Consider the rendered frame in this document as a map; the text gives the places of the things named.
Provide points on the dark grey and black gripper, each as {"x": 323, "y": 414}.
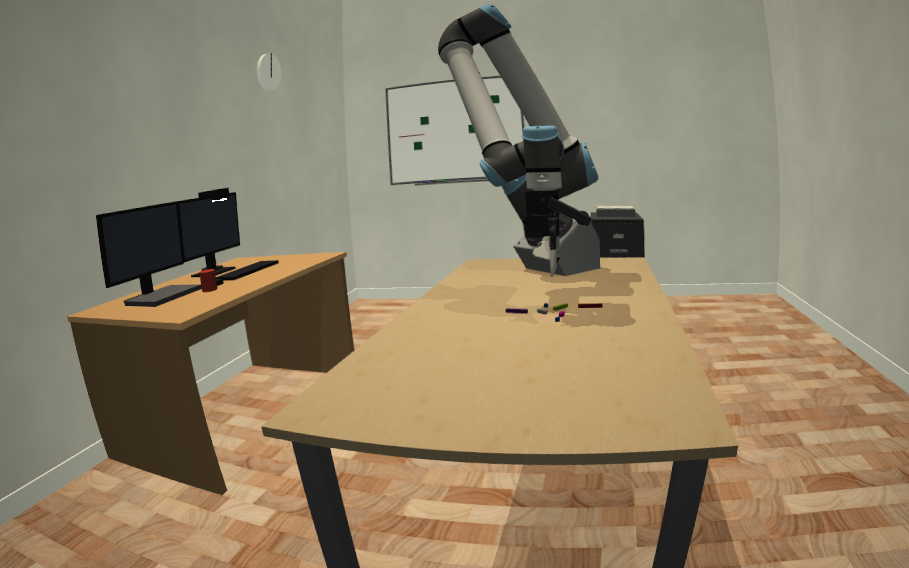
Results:
{"x": 538, "y": 226}

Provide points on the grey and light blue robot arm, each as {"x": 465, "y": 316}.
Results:
{"x": 543, "y": 169}

